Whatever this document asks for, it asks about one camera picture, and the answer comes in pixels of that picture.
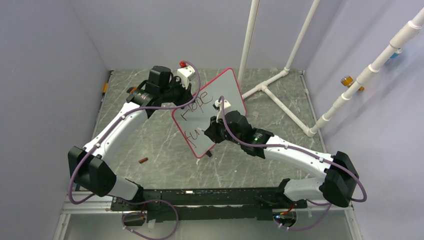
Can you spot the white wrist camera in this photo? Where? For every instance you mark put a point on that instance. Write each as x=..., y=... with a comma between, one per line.
x=186, y=73
x=221, y=106

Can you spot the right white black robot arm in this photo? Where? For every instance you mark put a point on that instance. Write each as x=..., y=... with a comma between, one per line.
x=334, y=177

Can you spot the white PVC pipe frame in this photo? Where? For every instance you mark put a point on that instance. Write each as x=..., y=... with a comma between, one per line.
x=404, y=35

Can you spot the red-framed whiteboard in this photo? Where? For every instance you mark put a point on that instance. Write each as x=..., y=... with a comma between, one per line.
x=194, y=118

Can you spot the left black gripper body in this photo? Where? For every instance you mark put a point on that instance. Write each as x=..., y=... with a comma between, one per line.
x=173, y=93

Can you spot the brown marker cap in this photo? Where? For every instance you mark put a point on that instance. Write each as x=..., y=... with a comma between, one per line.
x=141, y=161

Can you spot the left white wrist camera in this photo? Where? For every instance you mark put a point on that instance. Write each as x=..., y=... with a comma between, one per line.
x=186, y=73

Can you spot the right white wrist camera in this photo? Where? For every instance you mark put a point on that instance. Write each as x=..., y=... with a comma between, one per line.
x=221, y=106

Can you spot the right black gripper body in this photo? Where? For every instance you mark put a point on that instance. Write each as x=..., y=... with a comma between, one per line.
x=222, y=133

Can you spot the orange wall knob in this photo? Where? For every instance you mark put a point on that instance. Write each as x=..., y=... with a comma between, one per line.
x=347, y=81

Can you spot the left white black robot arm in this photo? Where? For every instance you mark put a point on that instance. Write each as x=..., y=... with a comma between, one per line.
x=89, y=166

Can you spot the orange-handled tool at edge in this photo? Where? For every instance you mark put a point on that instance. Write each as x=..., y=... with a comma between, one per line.
x=104, y=90

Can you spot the blue wall clip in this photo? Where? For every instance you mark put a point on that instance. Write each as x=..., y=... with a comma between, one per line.
x=396, y=53

